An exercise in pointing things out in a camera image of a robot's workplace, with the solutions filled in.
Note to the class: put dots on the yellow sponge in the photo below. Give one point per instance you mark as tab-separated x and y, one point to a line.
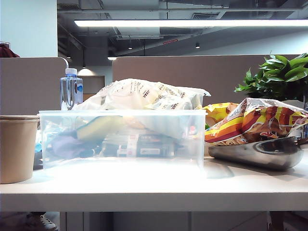
98	127

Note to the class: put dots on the metal ice scoop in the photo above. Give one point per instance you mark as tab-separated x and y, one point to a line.
264	156

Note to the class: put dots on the clear water bottle white cap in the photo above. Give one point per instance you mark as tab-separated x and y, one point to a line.
71	91

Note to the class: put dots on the white sneaker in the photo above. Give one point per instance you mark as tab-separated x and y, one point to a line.
45	222

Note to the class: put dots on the white printed plastic bag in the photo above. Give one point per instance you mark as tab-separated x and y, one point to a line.
134	93

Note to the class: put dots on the translucent tub with lid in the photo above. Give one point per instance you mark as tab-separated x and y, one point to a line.
204	93

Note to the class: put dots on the red ceiling sign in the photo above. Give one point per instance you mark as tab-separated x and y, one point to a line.
171	42

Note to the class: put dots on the red white small packet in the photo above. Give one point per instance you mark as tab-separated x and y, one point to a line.
192	130

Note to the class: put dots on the transparent plastic storage box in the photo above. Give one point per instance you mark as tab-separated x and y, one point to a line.
120	168

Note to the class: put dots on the dark red garment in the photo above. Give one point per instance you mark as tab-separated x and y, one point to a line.
6	51

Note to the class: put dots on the green plastic bag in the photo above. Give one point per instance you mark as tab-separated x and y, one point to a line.
207	126

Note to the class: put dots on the black labelled box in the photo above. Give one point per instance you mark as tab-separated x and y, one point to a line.
149	149

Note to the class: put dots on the black ceiling spotlight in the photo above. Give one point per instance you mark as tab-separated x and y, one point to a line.
197	45

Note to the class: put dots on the green leafy potted plant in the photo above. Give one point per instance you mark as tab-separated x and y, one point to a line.
279	77

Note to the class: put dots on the cartoon print snack bag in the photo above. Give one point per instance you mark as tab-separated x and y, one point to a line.
264	120

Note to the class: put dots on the brown paper cup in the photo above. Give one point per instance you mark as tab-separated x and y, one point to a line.
16	149

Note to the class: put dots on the wooden background cabinet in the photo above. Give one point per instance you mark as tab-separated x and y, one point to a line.
93	86

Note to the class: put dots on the light blue plastic bag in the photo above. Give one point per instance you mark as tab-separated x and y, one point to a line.
38	144

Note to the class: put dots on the grey desk partition rounded corner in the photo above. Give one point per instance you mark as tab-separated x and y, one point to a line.
29	86

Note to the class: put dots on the purple cloth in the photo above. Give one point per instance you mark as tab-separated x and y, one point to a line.
65	146

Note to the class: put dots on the brown wide desk partition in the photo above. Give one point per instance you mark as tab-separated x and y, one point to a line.
180	72

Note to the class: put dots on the long ceiling light strip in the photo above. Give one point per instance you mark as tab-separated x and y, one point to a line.
192	23

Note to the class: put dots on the yellow orange snack bag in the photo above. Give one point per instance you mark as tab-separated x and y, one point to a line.
216	113

